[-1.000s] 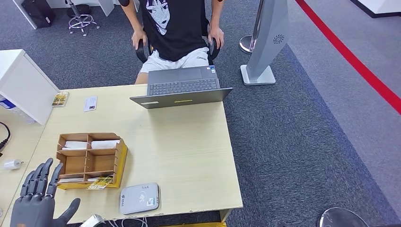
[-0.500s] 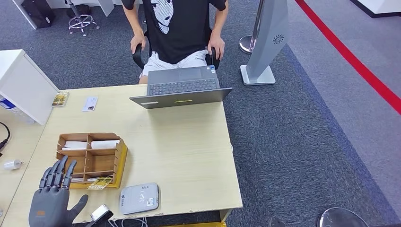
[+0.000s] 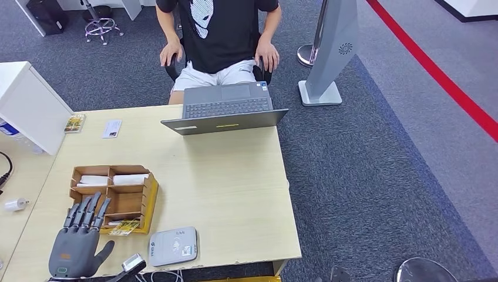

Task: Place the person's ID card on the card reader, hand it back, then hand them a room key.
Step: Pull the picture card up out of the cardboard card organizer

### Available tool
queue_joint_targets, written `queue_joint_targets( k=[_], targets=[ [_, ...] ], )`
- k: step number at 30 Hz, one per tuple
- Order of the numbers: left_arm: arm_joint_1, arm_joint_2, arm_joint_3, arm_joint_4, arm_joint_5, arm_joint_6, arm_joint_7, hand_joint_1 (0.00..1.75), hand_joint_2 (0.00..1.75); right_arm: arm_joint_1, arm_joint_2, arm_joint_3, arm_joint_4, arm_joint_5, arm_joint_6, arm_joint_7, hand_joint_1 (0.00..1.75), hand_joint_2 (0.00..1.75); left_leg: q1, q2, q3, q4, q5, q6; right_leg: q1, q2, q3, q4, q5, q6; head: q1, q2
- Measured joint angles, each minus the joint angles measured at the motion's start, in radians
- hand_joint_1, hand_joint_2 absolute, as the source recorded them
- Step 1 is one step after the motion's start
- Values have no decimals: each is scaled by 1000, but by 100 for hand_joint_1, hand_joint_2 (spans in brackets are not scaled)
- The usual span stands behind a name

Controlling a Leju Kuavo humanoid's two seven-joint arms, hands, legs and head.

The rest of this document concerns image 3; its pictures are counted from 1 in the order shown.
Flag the person's left hand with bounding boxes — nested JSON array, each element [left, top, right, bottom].
[[254, 41, 280, 73]]

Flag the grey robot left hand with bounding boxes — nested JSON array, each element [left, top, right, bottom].
[[48, 192, 116, 279]]

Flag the person's right hand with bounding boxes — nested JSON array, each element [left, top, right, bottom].
[[159, 41, 184, 68]]

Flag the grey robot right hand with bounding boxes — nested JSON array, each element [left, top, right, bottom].
[[328, 266, 353, 282]]

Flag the yellow printed room key card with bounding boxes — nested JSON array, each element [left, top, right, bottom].
[[109, 220, 141, 237]]

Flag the white ID card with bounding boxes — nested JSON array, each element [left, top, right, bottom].
[[102, 119, 123, 139]]

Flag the person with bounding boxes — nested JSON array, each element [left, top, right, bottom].
[[155, 0, 283, 106]]

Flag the wooden card organiser box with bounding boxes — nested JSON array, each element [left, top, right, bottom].
[[69, 164, 160, 236]]

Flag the white card stack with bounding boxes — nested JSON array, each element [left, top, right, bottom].
[[76, 175, 111, 189], [113, 173, 151, 186]]

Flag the grey white card reader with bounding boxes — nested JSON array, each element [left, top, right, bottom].
[[148, 227, 199, 268]]

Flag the hotel card with yellow picture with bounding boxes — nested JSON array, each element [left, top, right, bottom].
[[64, 113, 87, 135]]

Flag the white office desk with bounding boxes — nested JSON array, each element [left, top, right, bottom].
[[15, 0, 156, 38]]

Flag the dark grey laptop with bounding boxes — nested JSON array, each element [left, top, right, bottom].
[[161, 82, 290, 136]]

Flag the silver kiosk stand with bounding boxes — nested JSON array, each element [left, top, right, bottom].
[[298, 0, 361, 107]]

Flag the white power adapter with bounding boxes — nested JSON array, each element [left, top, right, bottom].
[[4, 197, 31, 213]]

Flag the chrome round dome base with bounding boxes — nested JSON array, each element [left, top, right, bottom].
[[395, 257, 460, 282]]

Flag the yellow box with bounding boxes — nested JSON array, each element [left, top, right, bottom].
[[202, 276, 282, 282]]

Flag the chrome stool base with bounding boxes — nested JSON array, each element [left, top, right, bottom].
[[79, 0, 125, 46]]

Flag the black bag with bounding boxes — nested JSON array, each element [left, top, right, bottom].
[[26, 0, 70, 36]]

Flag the clear bottle with blue label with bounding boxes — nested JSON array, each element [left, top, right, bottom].
[[0, 119, 44, 155]]

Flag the white cabinet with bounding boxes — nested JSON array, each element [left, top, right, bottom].
[[0, 61, 75, 156]]

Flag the white platform with black edge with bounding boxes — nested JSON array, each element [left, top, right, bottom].
[[432, 0, 498, 24]]

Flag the chrome stanchion post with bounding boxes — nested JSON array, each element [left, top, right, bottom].
[[297, 0, 329, 69]]

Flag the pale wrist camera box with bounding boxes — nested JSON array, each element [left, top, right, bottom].
[[121, 253, 147, 275]]

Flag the white cables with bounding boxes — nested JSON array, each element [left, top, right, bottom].
[[134, 270, 184, 282]]

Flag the black cable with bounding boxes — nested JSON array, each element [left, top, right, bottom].
[[0, 150, 14, 191]]

